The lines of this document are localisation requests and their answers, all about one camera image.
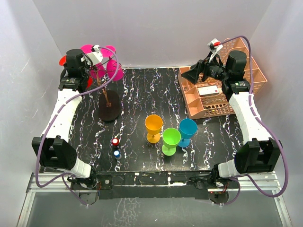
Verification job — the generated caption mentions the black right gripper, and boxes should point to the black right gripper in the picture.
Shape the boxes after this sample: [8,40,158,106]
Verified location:
[181,52,230,85]

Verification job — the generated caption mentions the pink wine glass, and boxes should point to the pink wine glass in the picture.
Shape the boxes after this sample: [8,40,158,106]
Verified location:
[81,44,105,79]
[101,49,124,81]

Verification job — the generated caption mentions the red wine glass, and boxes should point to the red wine glass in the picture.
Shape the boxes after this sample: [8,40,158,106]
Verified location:
[59,55,93,93]

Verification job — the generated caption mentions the blue wine glass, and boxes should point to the blue wine glass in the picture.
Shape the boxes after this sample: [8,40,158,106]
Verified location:
[178,118,197,148]

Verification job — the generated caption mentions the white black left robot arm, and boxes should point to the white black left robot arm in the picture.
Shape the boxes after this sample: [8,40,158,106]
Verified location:
[32,49,98,189]

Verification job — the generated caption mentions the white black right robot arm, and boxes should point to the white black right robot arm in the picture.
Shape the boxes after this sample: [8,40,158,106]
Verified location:
[181,50,281,188]

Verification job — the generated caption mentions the orange wine glass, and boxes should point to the orange wine glass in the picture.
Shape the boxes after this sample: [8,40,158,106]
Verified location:
[144,114,163,144]

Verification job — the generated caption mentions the green wine glass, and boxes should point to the green wine glass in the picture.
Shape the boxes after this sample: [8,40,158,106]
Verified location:
[161,128,181,156]

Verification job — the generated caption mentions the white red box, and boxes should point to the white red box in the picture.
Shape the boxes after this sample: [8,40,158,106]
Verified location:
[197,85,222,97]

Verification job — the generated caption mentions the peach plastic file organizer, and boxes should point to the peach plastic file organizer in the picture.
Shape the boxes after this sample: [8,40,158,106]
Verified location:
[178,38,267,119]

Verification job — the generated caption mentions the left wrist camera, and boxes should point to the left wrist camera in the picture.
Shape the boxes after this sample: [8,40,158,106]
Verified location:
[82,44,103,67]

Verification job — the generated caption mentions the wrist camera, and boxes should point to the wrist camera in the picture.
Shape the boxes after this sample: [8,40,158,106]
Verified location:
[207,38,223,62]
[82,44,103,67]

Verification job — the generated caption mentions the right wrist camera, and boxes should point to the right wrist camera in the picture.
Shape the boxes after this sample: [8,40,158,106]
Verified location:
[207,38,223,62]

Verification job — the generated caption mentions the copper wire wine glass rack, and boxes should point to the copper wire wine glass rack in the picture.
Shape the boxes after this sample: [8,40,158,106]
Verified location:
[96,61,122,122]

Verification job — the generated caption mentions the aluminium base frame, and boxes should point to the aluminium base frame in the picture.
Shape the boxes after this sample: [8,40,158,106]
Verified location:
[18,171,292,227]

